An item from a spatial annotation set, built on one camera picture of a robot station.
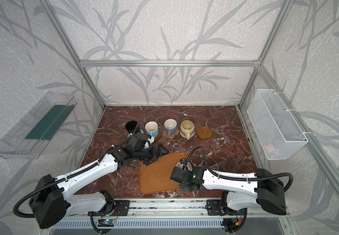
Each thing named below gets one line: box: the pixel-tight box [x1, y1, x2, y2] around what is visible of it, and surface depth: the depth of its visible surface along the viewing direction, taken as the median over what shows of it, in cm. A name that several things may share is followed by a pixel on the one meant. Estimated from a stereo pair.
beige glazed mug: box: [179, 119, 195, 141], surface depth 99 cm
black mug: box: [125, 120, 138, 134], surface depth 98 cm
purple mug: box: [163, 118, 178, 138], surface depth 101 cm
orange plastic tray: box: [139, 152, 189, 195], surface depth 85 cm
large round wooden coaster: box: [196, 126, 213, 140], surface depth 106 cm
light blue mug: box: [144, 120, 160, 139], surface depth 98 cm
